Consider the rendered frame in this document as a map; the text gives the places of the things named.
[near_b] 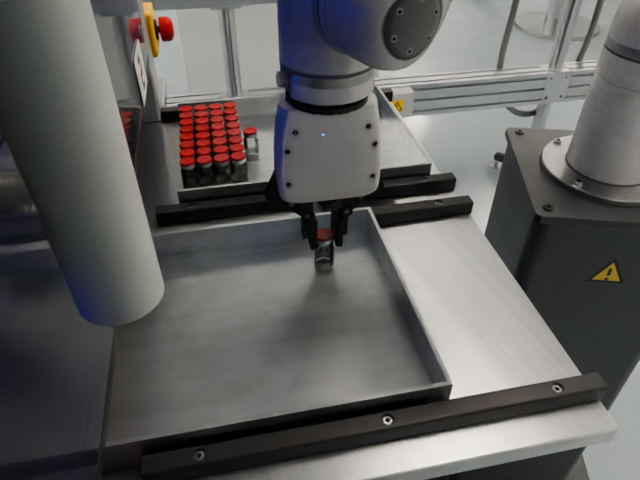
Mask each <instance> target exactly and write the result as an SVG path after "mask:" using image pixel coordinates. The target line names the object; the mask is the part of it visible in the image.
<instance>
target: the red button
mask: <svg viewBox="0 0 640 480"><path fill-rule="evenodd" d="M158 24H159V26H157V31H158V33H160V35H161V39H162V41H163V42H167V41H171V40H172V39H173V36H174V30H173V24H172V21H171V20H170V18H169V17H168V16H159V17H158Z"/></svg>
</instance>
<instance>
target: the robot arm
mask: <svg viewBox="0 0 640 480"><path fill-rule="evenodd" d="M451 1H452V0H276V2H277V25H278V49H279V63H280V71H277V72H276V75H275V79H276V84H277V87H278V88H281V87H285V90H283V91H282V92H281V93H280V94H279V98H278V103H277V109H276V115H275V125H274V146H273V165H274V171H273V173H272V175H271V178H270V180H269V183H268V185H267V187H266V189H265V196H266V200H267V201H268V202H271V203H274V204H278V205H286V206H287V207H288V208H289V209H291V210H293V211H294V212H295V213H297V214H298V215H300V216H301V232H302V237H303V240H309V243H310V249H311V250H316V249H317V228H318V223H317V219H316V216H315V213H314V210H313V202H317V201H326V200H334V199H336V201H335V202H332V204H331V213H330V230H331V231H332V232H333V240H334V243H335V246H336V247H342V246H343V235H347V234H348V221H349V216H350V215H352V210H353V209H354V208H355V207H356V206H357V205H358V204H359V203H360V202H361V201H363V200H364V199H365V198H366V196H367V195H371V194H373V193H375V192H377V191H379V190H381V189H382V188H384V183H383V180H382V178H381V176H380V121H379V109H378V103H377V98H376V96H375V95H374V94H373V93H372V91H373V88H374V75H375V69H377V70H392V71H396V70H401V69H405V68H407V67H409V66H410V65H412V64H413V63H415V62H416V61H417V60H418V59H420V58H421V56H422V55H423V54H424V53H425V52H426V51H427V50H428V48H429V47H430V45H431V43H432V42H433V40H434V38H435V37H436V35H437V33H438V31H440V28H441V26H442V24H443V22H444V20H445V17H446V15H447V13H448V10H449V8H450V4H451ZM540 162H541V167H542V169H543V170H544V172H545V174H546V175H547V176H548V177H549V178H550V179H551V180H552V181H553V182H555V183H556V184H557V185H558V186H560V187H561V188H563V189H565V190H567V191H569V192H572V193H574V194H576V195H578V196H581V197H583V198H586V199H589V200H591V201H595V202H598V203H602V204H607V205H612V206H619V207H640V0H622V1H621V3H620V4H619V6H618V8H617V10H616V12H615V14H614V16H613V19H612V21H611V24H610V29H609V32H608V35H607V38H606V41H605V43H604V46H603V48H602V51H601V54H600V57H599V60H598V63H597V66H596V69H595V72H594V75H593V77H592V80H591V83H590V87H589V90H588V93H587V96H586V99H585V102H584V105H583V108H582V110H581V113H580V116H579V119H578V122H577V125H576V128H575V130H574V133H573V135H570V136H564V137H561V138H555V139H554V140H553V141H551V142H549V143H548V144H547V145H546V146H545V147H544V149H543V151H542V154H541V159H540Z"/></svg>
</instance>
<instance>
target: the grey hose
mask: <svg viewBox="0 0 640 480"><path fill-rule="evenodd" d="M519 1H520V0H512V4H511V8H510V14H509V18H508V22H507V25H506V29H505V32H504V36H503V38H502V39H503V40H502V43H501V47H500V51H499V55H498V56H499V57H498V61H497V67H496V68H498V69H500V70H501V69H502V68H503V67H504V66H503V65H504V62H505V61H504V60H505V55H506V51H507V46H508V43H509V40H510V34H511V30H512V26H513V23H514V20H515V16H516V12H517V10H518V6H519ZM604 1H605V0H597V3H596V7H595V9H594V13H593V16H592V19H591V21H590V27H589V29H588V32H587V35H586V38H585V41H584V43H583V45H582V48H581V49H580V51H579V53H578V55H577V57H576V59H575V62H578V61H582V60H583V58H584V56H585V53H586V51H587V49H588V47H589V44H590V41H591V38H592V36H593V34H594V32H595V28H596V26H597V23H598V19H599V17H600V13H601V10H602V8H603V5H604ZM506 109H507V110H508V111H509V112H511V113H513V114H515V115H517V116H521V117H530V116H533V115H534V114H535V110H536V108H535V109H534V110H526V111H524V110H519V109H517V108H515V107H508V108H506Z"/></svg>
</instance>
